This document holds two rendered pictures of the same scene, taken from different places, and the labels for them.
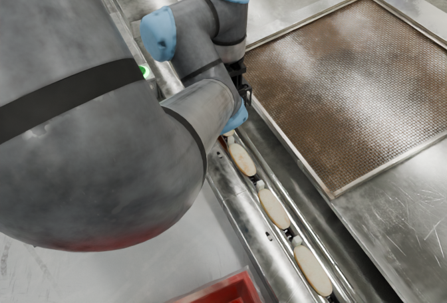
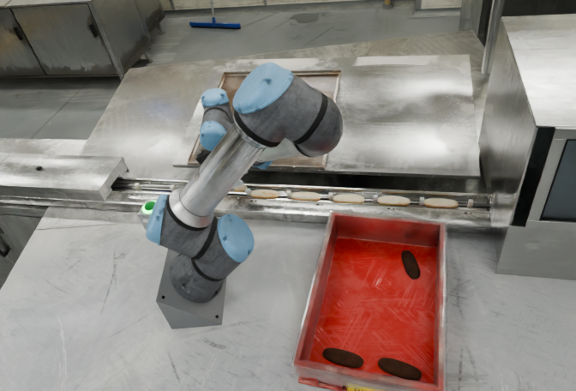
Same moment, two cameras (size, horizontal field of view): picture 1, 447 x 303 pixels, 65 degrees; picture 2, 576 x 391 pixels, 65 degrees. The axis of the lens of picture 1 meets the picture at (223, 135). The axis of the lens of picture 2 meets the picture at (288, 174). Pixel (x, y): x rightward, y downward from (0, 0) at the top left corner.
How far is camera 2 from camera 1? 0.86 m
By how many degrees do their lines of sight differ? 33
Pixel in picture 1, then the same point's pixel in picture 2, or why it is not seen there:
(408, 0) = (249, 64)
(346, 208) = (333, 165)
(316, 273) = (351, 197)
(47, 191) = (336, 113)
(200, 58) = not seen: hidden behind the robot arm
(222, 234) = (297, 229)
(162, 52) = not seen: hidden behind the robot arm
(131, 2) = (76, 181)
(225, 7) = (225, 106)
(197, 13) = (221, 115)
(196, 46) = not seen: hidden behind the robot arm
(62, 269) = (250, 313)
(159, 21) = (214, 127)
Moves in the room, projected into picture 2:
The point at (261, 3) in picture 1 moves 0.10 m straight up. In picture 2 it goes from (151, 125) to (143, 106)
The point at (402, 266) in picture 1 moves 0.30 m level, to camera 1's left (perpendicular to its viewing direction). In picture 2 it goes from (375, 164) to (322, 222)
